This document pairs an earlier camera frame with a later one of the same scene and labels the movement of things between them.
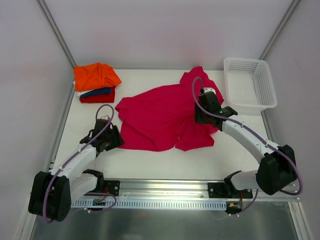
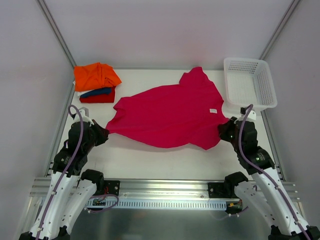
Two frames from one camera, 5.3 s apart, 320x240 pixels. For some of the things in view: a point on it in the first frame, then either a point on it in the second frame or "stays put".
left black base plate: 112,186 stays put
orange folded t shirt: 94,76 stays put
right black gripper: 200,116 -> 225,131
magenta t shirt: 150,122 stays put
